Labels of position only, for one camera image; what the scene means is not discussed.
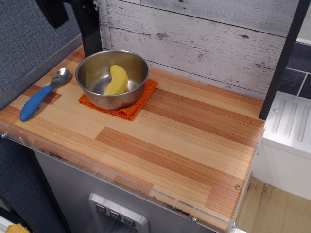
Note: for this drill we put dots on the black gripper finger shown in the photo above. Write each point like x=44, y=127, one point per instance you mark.
x=54, y=11

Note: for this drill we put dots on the yellow plastic banana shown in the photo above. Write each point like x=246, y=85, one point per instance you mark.
x=119, y=81

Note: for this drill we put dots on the stainless steel pot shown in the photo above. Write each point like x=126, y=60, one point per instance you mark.
x=93, y=75

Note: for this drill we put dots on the orange folded cloth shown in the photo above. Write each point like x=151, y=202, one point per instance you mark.
x=130, y=112

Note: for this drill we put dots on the grey toy fridge cabinet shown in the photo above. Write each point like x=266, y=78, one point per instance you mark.
x=71, y=185

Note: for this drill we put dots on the silver dispenser button panel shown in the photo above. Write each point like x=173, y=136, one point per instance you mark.
x=111, y=217

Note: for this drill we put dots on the yellow object bottom left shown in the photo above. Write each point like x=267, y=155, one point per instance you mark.
x=17, y=228

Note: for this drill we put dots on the white ribbed side counter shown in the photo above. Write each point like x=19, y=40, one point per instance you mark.
x=283, y=158

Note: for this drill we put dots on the black left frame post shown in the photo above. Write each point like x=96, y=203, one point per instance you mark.
x=87, y=15

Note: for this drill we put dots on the black frame post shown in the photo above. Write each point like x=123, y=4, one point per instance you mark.
x=290, y=41
x=87, y=15

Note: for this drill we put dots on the blue handled metal spoon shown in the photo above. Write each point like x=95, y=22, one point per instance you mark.
x=60, y=78

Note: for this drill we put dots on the black right frame post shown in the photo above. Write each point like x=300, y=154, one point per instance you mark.
x=290, y=41

